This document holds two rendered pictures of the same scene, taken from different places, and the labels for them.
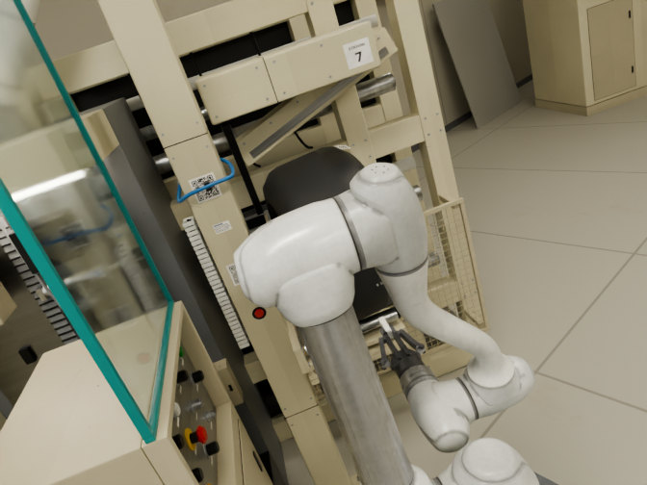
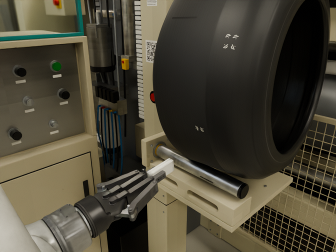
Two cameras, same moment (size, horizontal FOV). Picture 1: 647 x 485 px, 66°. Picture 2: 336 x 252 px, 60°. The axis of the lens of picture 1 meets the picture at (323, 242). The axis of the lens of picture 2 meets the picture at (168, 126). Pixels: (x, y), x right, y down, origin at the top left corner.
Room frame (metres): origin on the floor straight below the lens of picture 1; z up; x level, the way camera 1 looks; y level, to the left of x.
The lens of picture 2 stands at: (0.85, -0.55, 1.36)
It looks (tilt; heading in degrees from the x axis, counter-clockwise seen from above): 22 degrees down; 52
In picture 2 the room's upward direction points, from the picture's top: straight up
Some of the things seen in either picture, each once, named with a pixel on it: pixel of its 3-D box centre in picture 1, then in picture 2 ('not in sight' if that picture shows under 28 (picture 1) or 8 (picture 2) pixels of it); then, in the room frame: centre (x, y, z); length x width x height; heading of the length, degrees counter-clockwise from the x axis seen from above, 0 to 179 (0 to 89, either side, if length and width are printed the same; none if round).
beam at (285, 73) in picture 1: (286, 72); not in sight; (1.86, -0.07, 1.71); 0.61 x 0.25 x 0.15; 95
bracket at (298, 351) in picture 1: (293, 330); (184, 137); (1.53, 0.20, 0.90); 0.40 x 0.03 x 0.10; 5
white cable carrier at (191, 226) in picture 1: (219, 285); (145, 56); (1.47, 0.36, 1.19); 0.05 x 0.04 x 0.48; 5
